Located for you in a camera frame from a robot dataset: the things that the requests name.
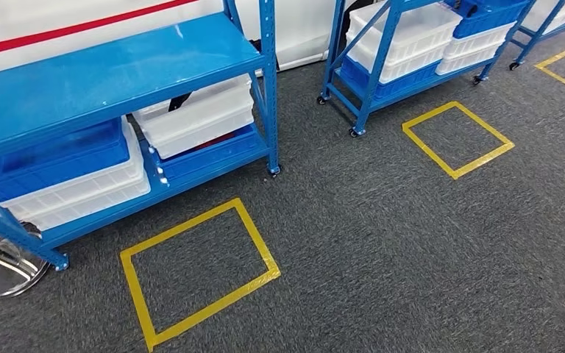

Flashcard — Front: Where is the blue metal shelf rack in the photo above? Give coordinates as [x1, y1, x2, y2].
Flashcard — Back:
[0, 0, 283, 272]

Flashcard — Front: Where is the blue plastic crate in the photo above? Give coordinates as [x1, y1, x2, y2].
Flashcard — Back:
[0, 116, 132, 204]
[338, 55, 444, 101]
[148, 124, 270, 185]
[444, 0, 533, 40]

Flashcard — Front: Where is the red item in crate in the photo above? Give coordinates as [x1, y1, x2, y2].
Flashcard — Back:
[199, 132, 244, 149]

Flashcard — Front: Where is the white plastic crate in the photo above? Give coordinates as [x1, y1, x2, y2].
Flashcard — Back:
[131, 74, 256, 161]
[520, 0, 565, 35]
[0, 115, 153, 233]
[434, 21, 517, 77]
[344, 1, 464, 85]

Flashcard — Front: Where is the white car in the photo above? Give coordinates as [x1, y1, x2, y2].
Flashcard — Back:
[0, 0, 359, 78]

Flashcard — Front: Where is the yellow floor tape square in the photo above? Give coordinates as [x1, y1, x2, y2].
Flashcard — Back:
[401, 100, 516, 181]
[533, 42, 565, 103]
[118, 196, 283, 353]

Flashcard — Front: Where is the blue wheeled rack cart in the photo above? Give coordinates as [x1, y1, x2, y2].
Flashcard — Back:
[508, 0, 565, 72]
[315, 0, 538, 139]

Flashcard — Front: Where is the red barrier belt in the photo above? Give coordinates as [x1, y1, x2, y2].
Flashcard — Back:
[0, 0, 201, 60]

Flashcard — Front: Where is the chrome base stanchion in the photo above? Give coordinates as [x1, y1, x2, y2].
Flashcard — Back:
[0, 238, 52, 299]

